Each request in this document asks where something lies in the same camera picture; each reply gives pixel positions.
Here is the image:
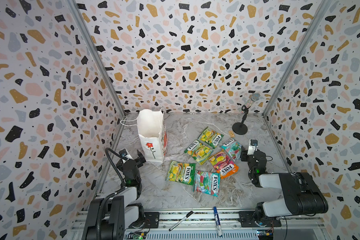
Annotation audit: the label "teal pink snack packet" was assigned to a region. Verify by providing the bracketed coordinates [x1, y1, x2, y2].
[221, 138, 243, 162]

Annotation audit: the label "orange yellow snack packet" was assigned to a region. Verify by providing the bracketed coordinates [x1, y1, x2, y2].
[208, 150, 239, 179]

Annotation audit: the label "green yellow spring tea packet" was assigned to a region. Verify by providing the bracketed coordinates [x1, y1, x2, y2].
[166, 161, 196, 186]

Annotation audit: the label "dark green snack packet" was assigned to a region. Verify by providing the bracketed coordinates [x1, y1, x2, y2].
[194, 171, 221, 197]

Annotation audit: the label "yellow green snack packet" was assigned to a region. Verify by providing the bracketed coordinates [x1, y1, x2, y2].
[198, 127, 224, 149]

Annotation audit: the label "white paper bag red flowers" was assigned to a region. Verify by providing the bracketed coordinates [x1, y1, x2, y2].
[121, 109, 168, 163]

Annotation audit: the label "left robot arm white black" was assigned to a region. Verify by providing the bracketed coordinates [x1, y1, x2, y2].
[82, 148, 146, 240]

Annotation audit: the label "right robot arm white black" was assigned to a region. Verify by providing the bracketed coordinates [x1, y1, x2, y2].
[241, 148, 329, 223]

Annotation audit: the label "microphone on black stand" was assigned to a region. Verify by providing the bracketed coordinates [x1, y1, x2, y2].
[232, 93, 261, 135]

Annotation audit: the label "left circuit board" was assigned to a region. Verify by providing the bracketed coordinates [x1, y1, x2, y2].
[125, 232, 147, 240]

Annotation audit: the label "circuit board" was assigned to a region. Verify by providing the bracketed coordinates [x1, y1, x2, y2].
[257, 230, 274, 240]
[125, 232, 147, 240]

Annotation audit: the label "blue white marker pen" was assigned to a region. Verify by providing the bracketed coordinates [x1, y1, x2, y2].
[213, 207, 223, 237]

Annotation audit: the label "right circuit board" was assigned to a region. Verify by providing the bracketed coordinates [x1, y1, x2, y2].
[257, 230, 274, 240]

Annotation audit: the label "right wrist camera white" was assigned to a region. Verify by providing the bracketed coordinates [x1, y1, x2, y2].
[247, 139, 258, 156]

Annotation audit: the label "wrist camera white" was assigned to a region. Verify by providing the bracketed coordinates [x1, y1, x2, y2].
[119, 149, 133, 164]
[247, 139, 258, 156]

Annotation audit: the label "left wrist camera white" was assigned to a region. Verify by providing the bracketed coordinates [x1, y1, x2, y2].
[119, 149, 133, 164]

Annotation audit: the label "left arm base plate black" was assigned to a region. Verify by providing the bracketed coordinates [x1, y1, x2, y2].
[139, 212, 160, 229]

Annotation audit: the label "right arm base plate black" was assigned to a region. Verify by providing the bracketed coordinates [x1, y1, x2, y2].
[239, 211, 282, 228]

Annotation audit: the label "black corrugated cable conduit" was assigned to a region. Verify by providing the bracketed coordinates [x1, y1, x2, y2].
[95, 147, 130, 240]

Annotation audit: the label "aluminium mounting rail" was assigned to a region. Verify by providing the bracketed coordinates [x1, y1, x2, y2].
[71, 207, 328, 240]

